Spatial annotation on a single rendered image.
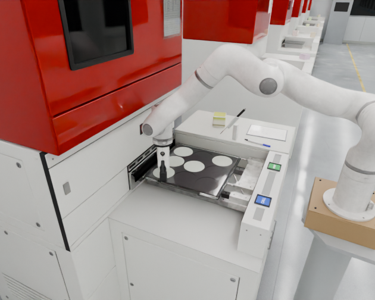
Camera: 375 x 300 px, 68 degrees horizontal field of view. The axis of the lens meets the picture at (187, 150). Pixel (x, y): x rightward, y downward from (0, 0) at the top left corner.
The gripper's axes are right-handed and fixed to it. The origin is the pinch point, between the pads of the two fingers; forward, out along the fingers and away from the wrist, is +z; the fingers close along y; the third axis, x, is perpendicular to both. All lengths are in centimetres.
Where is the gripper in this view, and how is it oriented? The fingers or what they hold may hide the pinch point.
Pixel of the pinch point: (163, 175)
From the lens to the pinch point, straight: 124.4
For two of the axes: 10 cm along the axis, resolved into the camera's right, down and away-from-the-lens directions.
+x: -10.0, 0.1, -0.6
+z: -0.1, 9.3, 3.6
